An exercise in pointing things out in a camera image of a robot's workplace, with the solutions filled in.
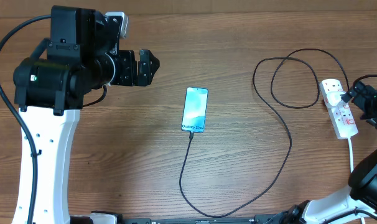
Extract black USB charging cable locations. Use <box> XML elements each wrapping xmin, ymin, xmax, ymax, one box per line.
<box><xmin>179</xmin><ymin>48</ymin><xmax>350</xmax><ymax>218</ymax></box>

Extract white power strip cord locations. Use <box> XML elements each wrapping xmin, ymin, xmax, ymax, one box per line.
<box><xmin>347</xmin><ymin>138</ymin><xmax>366</xmax><ymax>224</ymax></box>

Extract Samsung Galaxy smartphone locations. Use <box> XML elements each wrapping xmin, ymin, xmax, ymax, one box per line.
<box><xmin>181</xmin><ymin>87</ymin><xmax>208</xmax><ymax>133</ymax></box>

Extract white power strip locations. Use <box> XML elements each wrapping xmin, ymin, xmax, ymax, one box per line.
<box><xmin>319</xmin><ymin>79</ymin><xmax>358</xmax><ymax>139</ymax></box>

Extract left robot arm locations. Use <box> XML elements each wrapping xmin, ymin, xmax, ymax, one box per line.
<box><xmin>13</xmin><ymin>6</ymin><xmax>160</xmax><ymax>223</ymax></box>

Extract white charger plug adapter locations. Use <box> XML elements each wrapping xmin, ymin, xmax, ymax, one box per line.
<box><xmin>325</xmin><ymin>91</ymin><xmax>346</xmax><ymax>108</ymax></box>

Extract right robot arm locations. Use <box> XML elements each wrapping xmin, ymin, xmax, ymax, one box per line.
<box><xmin>279</xmin><ymin>78</ymin><xmax>377</xmax><ymax>223</ymax></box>

